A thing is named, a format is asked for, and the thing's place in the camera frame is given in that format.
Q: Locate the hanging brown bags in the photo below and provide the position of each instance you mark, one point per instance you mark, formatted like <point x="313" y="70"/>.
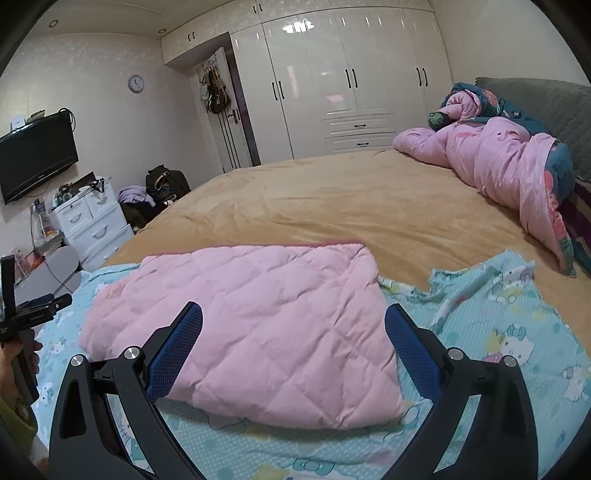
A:
<point x="218" y="94"/>

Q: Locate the pink quilted jacket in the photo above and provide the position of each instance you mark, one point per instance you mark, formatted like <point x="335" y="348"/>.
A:
<point x="258" y="314"/>

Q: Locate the grey low cabinet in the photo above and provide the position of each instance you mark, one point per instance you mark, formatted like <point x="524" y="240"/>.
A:
<point x="51" y="272"/>

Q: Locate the purple cloth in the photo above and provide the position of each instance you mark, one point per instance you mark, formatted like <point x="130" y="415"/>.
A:
<point x="136" y="194"/>

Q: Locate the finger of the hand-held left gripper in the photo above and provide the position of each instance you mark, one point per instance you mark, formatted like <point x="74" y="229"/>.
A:
<point x="7" y="281"/>

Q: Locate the white door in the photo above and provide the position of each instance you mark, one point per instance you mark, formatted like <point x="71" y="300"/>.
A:
<point x="240" y="134"/>

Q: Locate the dark patterned pillow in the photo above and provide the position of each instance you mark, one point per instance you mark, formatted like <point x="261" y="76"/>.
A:
<point x="579" y="221"/>

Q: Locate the pink floral comforter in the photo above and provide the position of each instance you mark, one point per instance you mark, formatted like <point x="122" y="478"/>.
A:
<point x="498" y="152"/>

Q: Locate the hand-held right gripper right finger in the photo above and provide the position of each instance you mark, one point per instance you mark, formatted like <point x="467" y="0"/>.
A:
<point x="411" y="350"/>

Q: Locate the white glossy wardrobe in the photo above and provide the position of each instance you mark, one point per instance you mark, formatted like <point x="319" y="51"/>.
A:
<point x="323" y="69"/>

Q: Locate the white plastic drawer cabinet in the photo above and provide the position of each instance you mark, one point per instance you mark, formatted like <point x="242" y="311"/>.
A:
<point x="92" y="226"/>

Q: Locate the dark clothes pile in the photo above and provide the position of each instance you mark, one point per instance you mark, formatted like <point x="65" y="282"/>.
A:
<point x="141" y="214"/>

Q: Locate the black bag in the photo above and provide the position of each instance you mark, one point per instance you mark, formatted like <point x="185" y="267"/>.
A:
<point x="171" y="182"/>

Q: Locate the black wall television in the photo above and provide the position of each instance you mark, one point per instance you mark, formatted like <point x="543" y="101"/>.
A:
<point x="37" y="157"/>

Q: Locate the blue cartoon printed blanket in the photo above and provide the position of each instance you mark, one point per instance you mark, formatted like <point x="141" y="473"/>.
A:
<point x="498" y="350"/>

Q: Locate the round wall clock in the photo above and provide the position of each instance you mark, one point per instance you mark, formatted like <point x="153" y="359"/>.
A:
<point x="135" y="84"/>

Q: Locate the grey quilted headboard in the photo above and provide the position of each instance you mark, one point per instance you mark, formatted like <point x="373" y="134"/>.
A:
<point x="545" y="106"/>

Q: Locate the clutter on drawer cabinet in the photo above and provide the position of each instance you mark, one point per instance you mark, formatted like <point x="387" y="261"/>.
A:
<point x="74" y="189"/>

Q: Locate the person's left hand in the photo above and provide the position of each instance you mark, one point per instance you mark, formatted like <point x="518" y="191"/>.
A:
<point x="9" y="369"/>

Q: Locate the tan bed sheet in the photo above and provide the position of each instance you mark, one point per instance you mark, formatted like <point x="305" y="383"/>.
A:
<point x="346" y="198"/>

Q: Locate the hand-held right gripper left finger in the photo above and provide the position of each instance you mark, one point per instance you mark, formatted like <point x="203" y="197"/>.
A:
<point x="178" y="344"/>

